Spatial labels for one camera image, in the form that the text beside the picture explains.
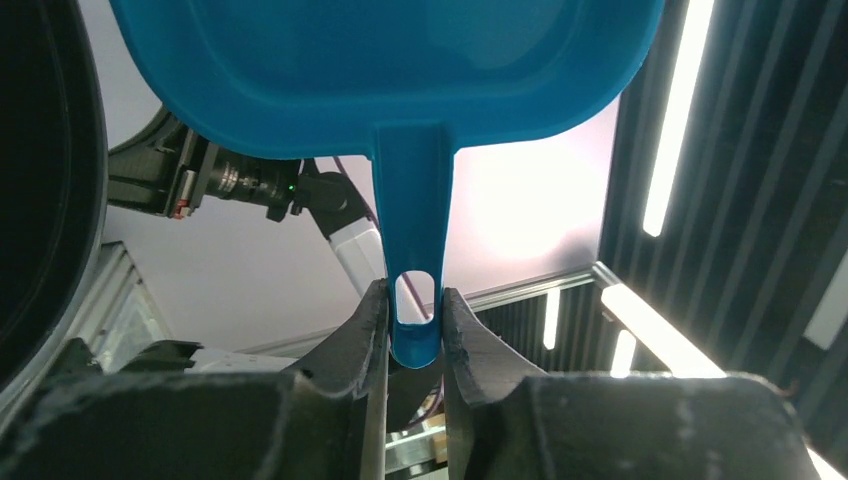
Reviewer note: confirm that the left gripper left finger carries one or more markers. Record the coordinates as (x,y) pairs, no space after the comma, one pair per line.
(336,418)

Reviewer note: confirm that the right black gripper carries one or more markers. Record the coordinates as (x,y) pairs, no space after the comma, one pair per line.
(167,169)

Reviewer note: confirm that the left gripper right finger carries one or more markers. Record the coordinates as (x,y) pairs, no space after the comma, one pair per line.
(493,401)

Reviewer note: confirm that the black plastic trash bin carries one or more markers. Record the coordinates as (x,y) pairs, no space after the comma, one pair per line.
(53,183)

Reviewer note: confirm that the blue plastic dustpan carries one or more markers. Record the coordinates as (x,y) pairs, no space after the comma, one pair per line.
(406,84)

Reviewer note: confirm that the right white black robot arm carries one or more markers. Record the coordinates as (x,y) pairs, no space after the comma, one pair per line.
(344,219)

